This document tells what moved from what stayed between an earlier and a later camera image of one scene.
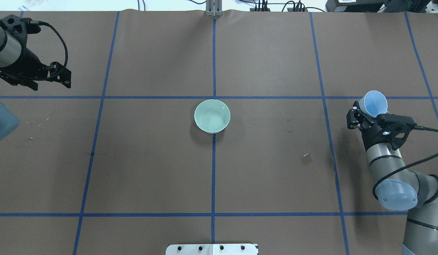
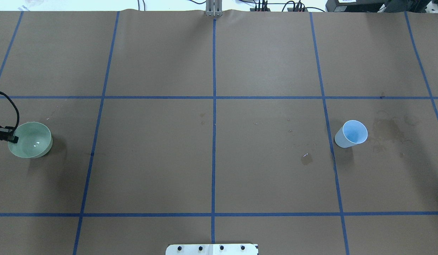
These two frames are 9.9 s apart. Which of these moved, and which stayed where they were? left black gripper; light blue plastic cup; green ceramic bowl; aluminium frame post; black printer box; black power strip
Moved: light blue plastic cup; left black gripper; green ceramic bowl
Stayed: black power strip; black printer box; aluminium frame post
